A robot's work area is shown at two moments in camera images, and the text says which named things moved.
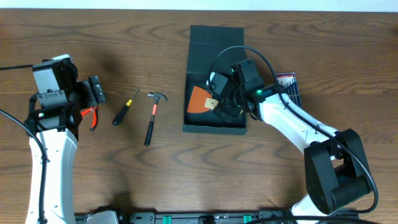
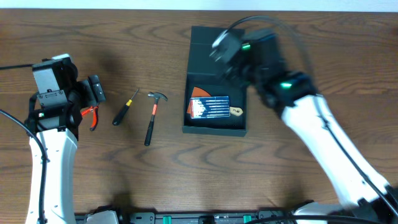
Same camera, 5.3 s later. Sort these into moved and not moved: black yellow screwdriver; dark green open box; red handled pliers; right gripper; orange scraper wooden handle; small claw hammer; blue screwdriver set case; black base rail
Moved: blue screwdriver set case; orange scraper wooden handle; right gripper
Not moved: small claw hammer; red handled pliers; black yellow screwdriver; black base rail; dark green open box
